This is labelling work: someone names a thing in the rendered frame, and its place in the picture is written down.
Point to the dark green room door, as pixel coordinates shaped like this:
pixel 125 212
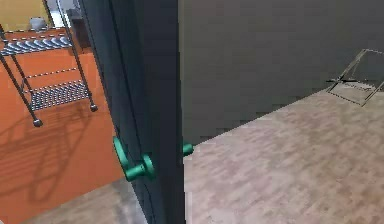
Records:
pixel 146 83

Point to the grey round pot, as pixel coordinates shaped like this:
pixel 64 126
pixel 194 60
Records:
pixel 37 22

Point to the dark brown cabinet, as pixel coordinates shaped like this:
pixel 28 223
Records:
pixel 79 31

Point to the grey metal frame stand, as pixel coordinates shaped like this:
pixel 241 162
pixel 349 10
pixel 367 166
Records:
pixel 358 81

